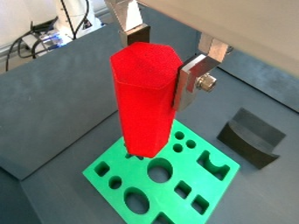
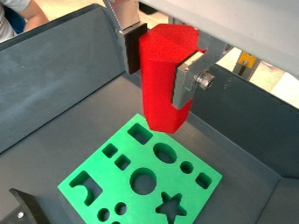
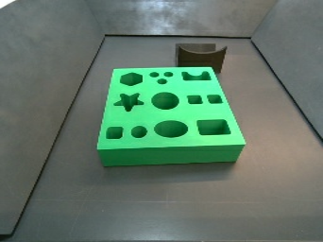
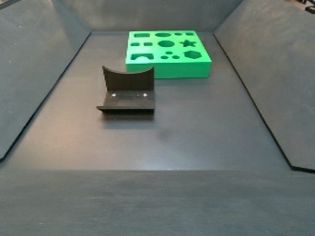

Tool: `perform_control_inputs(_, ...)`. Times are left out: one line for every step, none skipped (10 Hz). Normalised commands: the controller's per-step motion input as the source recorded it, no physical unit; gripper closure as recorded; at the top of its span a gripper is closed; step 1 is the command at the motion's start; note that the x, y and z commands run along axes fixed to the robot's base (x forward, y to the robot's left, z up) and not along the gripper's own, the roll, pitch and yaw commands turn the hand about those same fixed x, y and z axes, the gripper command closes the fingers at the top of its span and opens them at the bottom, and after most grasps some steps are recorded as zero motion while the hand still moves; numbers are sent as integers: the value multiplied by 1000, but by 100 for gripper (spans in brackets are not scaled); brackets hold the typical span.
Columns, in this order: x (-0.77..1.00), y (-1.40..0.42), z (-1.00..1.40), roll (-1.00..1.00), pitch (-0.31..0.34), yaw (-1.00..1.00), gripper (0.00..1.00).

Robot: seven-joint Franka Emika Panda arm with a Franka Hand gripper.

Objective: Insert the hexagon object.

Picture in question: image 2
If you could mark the yellow and black stand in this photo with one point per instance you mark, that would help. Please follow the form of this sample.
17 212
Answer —
246 65

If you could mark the red hexagon prism block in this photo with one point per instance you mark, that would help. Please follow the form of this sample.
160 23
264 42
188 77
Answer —
164 46

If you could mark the green shape sorter board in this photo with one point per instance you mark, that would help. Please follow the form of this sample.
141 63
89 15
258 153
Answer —
141 179

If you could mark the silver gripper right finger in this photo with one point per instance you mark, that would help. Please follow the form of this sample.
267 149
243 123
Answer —
192 70

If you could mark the black bracket with screw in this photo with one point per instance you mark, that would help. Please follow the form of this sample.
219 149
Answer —
28 213

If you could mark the grey tray bin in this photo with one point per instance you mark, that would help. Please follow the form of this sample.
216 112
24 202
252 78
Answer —
67 96

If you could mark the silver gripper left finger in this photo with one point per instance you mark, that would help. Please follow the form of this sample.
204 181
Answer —
129 29

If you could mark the person in white shirt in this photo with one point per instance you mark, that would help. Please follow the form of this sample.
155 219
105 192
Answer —
20 15

